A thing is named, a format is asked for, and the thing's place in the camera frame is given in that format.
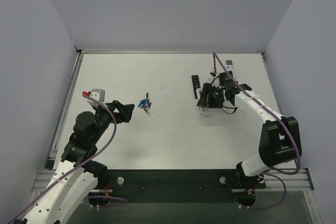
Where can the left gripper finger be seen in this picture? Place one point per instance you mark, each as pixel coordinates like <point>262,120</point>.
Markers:
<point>126,109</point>
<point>124,117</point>

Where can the black remote control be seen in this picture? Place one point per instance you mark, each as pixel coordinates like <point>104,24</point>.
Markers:
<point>196,84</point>

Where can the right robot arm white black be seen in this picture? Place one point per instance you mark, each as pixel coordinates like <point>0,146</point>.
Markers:
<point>279,141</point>

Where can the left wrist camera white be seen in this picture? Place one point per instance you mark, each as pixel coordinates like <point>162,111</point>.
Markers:
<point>96,94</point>

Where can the white remote with display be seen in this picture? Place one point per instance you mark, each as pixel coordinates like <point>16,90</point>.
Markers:
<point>230,68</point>

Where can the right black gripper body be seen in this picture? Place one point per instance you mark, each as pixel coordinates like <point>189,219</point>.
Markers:
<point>212,98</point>

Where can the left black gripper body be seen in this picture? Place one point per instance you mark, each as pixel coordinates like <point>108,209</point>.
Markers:
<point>115,111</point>

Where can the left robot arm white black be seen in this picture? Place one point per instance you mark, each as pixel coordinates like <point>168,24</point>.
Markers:
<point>77,172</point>

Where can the aluminium frame rail left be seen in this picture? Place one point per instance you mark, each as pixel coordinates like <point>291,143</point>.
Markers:
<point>60,126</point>

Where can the beige white remote control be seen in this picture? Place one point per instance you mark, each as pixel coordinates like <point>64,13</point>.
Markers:
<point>202,103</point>

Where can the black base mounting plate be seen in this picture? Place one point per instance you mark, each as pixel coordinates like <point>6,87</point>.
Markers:
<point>103,194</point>

